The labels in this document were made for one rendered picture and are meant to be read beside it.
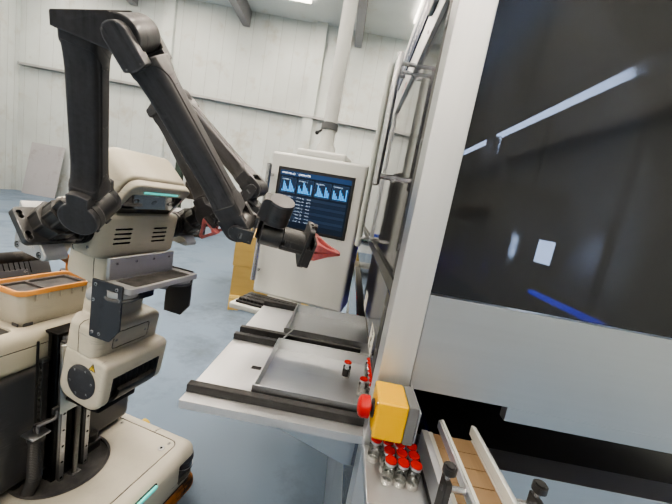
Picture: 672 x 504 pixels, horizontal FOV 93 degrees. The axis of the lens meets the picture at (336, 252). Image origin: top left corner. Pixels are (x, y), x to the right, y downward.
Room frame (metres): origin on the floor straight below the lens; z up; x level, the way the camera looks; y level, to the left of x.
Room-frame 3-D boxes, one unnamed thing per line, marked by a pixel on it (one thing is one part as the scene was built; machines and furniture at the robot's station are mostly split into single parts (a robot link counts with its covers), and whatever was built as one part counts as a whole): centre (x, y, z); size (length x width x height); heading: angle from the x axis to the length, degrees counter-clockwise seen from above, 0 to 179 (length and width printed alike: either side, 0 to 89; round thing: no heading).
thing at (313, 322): (1.13, -0.05, 0.90); 0.34 x 0.26 x 0.04; 89
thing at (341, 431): (0.96, 0.02, 0.87); 0.70 x 0.48 x 0.02; 179
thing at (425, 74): (0.87, -0.15, 1.50); 0.43 x 0.01 x 0.59; 179
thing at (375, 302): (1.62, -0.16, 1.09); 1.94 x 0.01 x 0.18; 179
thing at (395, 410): (0.54, -0.15, 0.99); 0.08 x 0.07 x 0.07; 89
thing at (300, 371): (0.79, -0.04, 0.90); 0.34 x 0.26 x 0.04; 89
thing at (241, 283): (4.08, 0.80, 0.41); 1.40 x 1.00 x 0.82; 9
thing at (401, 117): (1.32, -0.16, 1.50); 0.47 x 0.01 x 0.59; 179
